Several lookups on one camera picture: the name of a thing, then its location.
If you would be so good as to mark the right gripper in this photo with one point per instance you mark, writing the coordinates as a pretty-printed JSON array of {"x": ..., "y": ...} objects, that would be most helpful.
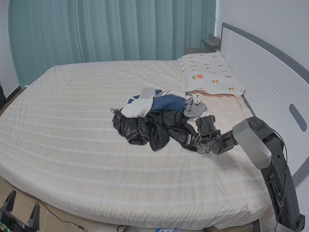
[{"x": 189, "y": 139}]

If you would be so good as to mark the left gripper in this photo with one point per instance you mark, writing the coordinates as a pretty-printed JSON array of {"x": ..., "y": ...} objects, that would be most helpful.
[{"x": 12, "y": 222}]

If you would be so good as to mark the black T-shirt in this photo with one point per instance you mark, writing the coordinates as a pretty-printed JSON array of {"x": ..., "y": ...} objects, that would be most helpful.
[{"x": 159, "y": 132}]

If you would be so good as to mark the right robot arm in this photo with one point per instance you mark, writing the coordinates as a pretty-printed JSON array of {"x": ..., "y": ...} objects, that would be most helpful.
[{"x": 253, "y": 139}]

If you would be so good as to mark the pile of clothes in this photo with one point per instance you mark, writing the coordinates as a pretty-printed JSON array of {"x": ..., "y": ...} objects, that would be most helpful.
[{"x": 135, "y": 107}]

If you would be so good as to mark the bed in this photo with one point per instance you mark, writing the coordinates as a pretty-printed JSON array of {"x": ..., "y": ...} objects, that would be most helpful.
[{"x": 72, "y": 129}]

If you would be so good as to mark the white printed pillow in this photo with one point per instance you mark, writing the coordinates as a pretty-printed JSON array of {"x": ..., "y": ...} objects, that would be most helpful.
[{"x": 207, "y": 74}]

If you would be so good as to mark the grey bedside table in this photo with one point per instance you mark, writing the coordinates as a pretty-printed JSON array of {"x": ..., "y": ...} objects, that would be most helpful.
[{"x": 212, "y": 42}]

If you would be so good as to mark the black chest of drawers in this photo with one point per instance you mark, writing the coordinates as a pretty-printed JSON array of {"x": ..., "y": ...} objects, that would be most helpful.
[{"x": 2, "y": 98}]

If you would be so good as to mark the blue-green curtain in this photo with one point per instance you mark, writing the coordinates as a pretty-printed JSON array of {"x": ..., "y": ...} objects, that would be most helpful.
[
  {"x": 144, "y": 20},
  {"x": 45, "y": 32}
]

